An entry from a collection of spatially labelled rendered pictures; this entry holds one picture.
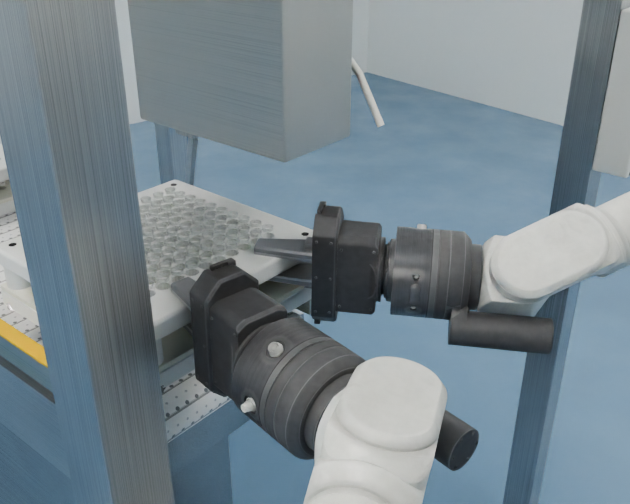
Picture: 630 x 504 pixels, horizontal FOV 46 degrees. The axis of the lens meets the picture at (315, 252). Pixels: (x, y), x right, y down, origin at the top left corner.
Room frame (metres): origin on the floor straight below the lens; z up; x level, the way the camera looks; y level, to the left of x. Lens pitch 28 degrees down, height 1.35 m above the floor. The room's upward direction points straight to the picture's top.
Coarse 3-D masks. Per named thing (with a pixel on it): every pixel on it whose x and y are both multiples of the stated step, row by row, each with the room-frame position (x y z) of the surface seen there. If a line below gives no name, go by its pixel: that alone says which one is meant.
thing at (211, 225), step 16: (144, 208) 0.75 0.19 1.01; (160, 208) 0.75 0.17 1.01; (176, 208) 0.75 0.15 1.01; (192, 208) 0.75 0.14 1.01; (144, 224) 0.72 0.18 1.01; (160, 224) 0.71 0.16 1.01; (176, 224) 0.71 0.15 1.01; (192, 224) 0.71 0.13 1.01; (208, 224) 0.71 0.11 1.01; (224, 224) 0.71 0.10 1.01; (144, 240) 0.67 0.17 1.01; (160, 240) 0.67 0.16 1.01; (176, 240) 0.69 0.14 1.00; (192, 240) 0.67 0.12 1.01; (208, 240) 0.67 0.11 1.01; (224, 240) 0.67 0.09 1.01; (160, 256) 0.65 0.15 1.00; (176, 256) 0.63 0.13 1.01; (192, 256) 0.64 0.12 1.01; (160, 272) 0.61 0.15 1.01
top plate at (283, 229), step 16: (144, 192) 0.82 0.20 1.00; (192, 192) 0.81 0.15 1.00; (208, 192) 0.81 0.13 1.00; (240, 208) 0.77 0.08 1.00; (272, 224) 0.73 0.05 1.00; (288, 224) 0.73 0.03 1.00; (16, 240) 0.69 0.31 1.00; (0, 256) 0.66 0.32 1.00; (16, 256) 0.65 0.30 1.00; (240, 256) 0.65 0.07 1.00; (256, 256) 0.65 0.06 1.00; (16, 272) 0.65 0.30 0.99; (256, 272) 0.62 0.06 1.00; (272, 272) 0.64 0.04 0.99; (160, 304) 0.56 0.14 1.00; (176, 304) 0.56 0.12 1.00; (160, 320) 0.54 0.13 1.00; (176, 320) 0.55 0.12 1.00; (160, 336) 0.53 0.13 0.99
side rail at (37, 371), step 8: (0, 336) 0.63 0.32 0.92; (0, 344) 0.64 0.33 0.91; (8, 344) 0.63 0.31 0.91; (0, 352) 0.64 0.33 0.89; (8, 352) 0.63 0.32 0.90; (16, 352) 0.62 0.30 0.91; (24, 352) 0.61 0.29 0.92; (8, 360) 0.63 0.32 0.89; (16, 360) 0.62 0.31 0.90; (24, 360) 0.61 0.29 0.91; (32, 360) 0.60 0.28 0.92; (24, 368) 0.61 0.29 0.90; (32, 368) 0.60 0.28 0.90; (40, 368) 0.59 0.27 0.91; (32, 376) 0.60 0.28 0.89; (40, 376) 0.59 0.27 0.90; (48, 376) 0.58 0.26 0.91; (48, 384) 0.58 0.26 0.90
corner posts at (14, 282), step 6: (6, 270) 0.67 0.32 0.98; (6, 276) 0.67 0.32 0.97; (12, 276) 0.66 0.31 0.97; (18, 276) 0.66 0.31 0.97; (6, 282) 0.67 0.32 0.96; (12, 282) 0.66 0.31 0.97; (18, 282) 0.66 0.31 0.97; (24, 282) 0.67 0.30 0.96; (12, 288) 0.66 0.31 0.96; (18, 288) 0.66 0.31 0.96; (24, 288) 0.67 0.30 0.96; (156, 342) 0.53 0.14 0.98; (156, 348) 0.53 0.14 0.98; (162, 348) 0.54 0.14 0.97; (162, 354) 0.54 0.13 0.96; (162, 360) 0.54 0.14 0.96
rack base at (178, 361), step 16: (272, 288) 0.67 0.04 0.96; (288, 288) 0.67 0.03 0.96; (304, 288) 0.68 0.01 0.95; (16, 304) 0.66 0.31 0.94; (32, 304) 0.64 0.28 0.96; (288, 304) 0.66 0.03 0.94; (32, 320) 0.64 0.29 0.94; (176, 336) 0.58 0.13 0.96; (176, 352) 0.55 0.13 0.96; (192, 352) 0.56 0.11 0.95; (160, 368) 0.53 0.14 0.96; (176, 368) 0.54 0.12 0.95; (192, 368) 0.56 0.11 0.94
